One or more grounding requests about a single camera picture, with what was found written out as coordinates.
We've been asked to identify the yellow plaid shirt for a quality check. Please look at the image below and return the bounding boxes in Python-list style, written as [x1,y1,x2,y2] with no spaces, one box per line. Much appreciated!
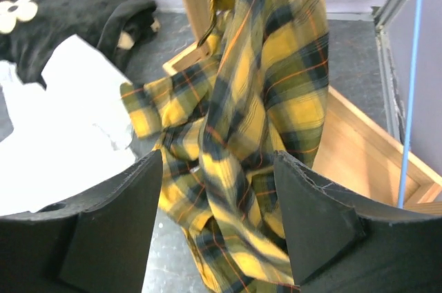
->
[120,0,329,292]

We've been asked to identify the light blue wire hanger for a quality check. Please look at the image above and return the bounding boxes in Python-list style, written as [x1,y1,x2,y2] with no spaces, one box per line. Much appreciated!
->
[397,0,423,209]

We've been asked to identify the wooden clothes rack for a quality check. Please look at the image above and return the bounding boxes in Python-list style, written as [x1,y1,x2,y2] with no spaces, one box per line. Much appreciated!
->
[183,0,441,215]

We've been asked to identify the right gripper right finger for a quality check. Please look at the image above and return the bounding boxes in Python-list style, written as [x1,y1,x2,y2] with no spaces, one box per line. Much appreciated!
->
[274,151,441,293]

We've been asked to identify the white shirt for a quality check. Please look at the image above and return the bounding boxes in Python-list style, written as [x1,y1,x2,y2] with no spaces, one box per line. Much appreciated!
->
[1,35,136,215]

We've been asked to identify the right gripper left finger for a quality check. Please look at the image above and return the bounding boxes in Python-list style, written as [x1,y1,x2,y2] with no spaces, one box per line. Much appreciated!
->
[1,151,163,293]

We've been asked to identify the black flower-pattern garment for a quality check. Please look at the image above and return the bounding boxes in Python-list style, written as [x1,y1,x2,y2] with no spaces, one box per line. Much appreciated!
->
[1,0,160,85]

